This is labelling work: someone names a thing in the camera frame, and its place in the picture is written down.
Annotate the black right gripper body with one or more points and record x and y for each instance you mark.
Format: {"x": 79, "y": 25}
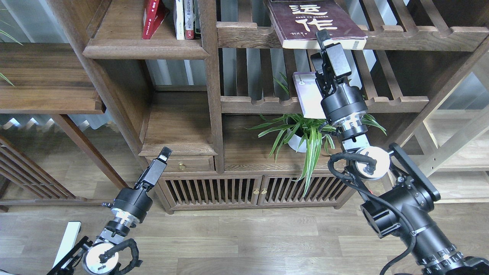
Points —
{"x": 331, "y": 67}

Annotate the dark wooden bookshelf cabinet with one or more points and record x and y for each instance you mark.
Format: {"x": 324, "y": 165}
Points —
{"x": 198, "y": 96}

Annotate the dark slatted wooden rack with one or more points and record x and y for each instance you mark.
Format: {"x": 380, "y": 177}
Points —
{"x": 22, "y": 171}

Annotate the spider plant green leaves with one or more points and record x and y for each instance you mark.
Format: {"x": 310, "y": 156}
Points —
{"x": 285, "y": 132}

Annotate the red and white upright book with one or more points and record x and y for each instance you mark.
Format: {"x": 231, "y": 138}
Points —
{"x": 189, "y": 16}

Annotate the white table leg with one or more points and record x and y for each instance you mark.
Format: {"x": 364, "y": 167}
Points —
{"x": 68, "y": 241}

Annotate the red book with photos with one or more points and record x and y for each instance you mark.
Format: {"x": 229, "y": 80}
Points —
{"x": 154, "y": 14}

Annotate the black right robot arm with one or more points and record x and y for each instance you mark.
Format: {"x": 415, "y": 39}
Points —
{"x": 397, "y": 195}

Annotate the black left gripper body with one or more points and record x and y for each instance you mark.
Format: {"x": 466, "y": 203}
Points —
{"x": 152, "y": 173}

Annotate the pale lavender book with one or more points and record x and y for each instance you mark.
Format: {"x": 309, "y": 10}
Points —
{"x": 309, "y": 95}

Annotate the white plant pot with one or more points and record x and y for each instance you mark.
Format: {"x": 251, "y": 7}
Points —
{"x": 306, "y": 124}

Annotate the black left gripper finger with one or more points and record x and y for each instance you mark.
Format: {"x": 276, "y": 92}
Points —
{"x": 164, "y": 154}

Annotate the maroon book with white characters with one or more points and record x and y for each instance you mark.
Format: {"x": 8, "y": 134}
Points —
{"x": 297, "y": 21}

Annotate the dark upright book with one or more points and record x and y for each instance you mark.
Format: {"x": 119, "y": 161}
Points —
{"x": 197, "y": 27}

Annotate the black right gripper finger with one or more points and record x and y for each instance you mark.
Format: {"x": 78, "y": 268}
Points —
{"x": 323, "y": 38}

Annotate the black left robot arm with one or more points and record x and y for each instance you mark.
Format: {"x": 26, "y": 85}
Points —
{"x": 112, "y": 253}

